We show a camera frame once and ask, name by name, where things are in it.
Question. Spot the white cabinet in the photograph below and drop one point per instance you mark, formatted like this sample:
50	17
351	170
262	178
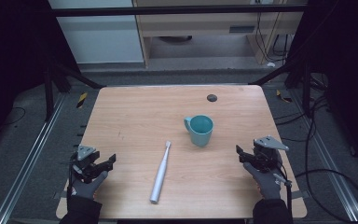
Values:
99	40

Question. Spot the teal cup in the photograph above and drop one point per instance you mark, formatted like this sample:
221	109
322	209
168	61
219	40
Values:
200	132

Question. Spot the person's right hand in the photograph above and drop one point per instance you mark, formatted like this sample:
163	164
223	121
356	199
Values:
265	183

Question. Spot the white electric toothbrush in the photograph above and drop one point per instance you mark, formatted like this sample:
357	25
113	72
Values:
160	174

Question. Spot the black horizontal frame bar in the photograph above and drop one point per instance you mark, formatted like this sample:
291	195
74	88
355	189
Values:
167	11

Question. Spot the yellow black tape strip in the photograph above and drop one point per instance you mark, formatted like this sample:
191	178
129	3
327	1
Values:
81	100
282	96

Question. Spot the small white floor object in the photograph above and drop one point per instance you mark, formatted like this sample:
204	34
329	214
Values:
271	64

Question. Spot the black metal stand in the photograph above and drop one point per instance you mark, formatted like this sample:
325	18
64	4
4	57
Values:
48	93
306	90

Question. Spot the wooden desk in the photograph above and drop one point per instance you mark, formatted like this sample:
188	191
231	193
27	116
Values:
199	26

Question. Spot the aluminium floor rail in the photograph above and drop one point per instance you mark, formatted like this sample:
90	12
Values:
329	158
28	158

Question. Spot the black curtain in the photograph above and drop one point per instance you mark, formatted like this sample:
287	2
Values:
345	62
9	56

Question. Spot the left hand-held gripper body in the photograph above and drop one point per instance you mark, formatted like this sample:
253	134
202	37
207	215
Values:
85	155

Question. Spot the grey table grommet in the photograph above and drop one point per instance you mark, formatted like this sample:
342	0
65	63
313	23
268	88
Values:
212	98

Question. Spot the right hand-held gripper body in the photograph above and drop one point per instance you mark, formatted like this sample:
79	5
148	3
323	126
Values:
267	152

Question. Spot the person's left hand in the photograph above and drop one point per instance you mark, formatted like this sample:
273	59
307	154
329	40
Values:
87	187

